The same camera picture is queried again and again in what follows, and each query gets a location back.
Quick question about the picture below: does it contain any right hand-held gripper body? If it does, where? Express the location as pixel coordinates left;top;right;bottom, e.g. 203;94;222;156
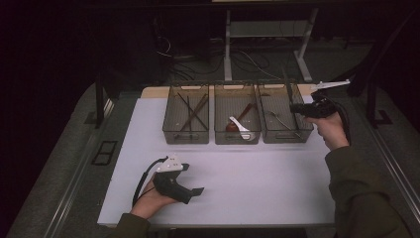
296;78;352;120

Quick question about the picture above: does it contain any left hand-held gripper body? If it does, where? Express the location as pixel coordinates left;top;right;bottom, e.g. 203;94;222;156
152;153;195;205

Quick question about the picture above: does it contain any metal fork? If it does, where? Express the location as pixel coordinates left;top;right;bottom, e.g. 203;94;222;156
266;110;302;139

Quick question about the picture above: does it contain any brown translucent plastic bin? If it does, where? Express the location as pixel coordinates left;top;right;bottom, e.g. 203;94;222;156
257;80;315;145
161;82;211;146
213;82;263;146

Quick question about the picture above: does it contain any brown wooden spoon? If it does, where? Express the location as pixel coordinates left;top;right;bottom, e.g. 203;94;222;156
225;102;259;133

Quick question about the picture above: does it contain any white ceramic spoon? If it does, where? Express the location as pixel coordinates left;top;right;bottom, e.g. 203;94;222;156
228;115;256;141

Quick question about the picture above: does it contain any person's left hand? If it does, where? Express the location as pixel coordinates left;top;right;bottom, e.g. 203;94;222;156
130;178;178;220

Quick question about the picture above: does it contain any person's right hand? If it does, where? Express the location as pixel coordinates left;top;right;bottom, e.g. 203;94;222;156
304;111;351;152

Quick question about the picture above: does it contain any white table sheet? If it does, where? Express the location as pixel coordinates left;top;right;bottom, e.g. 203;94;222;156
97;94;338;229

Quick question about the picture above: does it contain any black metal stand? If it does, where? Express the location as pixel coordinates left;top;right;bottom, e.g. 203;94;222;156
94;70;116;130
321;13;420;129

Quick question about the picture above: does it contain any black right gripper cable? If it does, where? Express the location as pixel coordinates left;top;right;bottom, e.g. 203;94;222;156
332;99;354;147

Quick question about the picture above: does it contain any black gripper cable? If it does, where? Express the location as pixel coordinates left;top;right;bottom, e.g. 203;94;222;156
332;99;354;147
131;156;170;208

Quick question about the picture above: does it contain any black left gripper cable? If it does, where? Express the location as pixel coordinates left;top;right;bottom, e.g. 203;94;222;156
131;156;170;208

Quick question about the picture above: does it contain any white metal desk frame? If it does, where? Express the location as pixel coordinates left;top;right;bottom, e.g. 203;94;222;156
223;8;320;83

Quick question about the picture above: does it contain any tangle of floor cables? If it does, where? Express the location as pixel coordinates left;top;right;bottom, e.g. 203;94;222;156
153;34;286;83

